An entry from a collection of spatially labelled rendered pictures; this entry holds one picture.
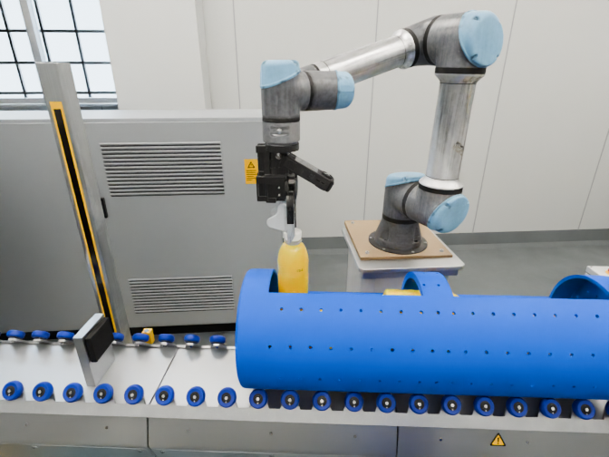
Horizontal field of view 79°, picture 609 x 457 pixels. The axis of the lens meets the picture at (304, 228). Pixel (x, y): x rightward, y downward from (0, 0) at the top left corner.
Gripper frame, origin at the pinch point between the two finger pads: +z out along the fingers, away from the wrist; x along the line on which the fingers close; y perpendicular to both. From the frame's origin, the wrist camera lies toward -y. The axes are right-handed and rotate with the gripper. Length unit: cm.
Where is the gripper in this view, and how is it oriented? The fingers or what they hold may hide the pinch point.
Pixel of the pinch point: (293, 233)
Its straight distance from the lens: 83.2
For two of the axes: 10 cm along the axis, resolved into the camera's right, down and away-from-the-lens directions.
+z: 0.0, 9.2, 3.9
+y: -10.0, -0.1, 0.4
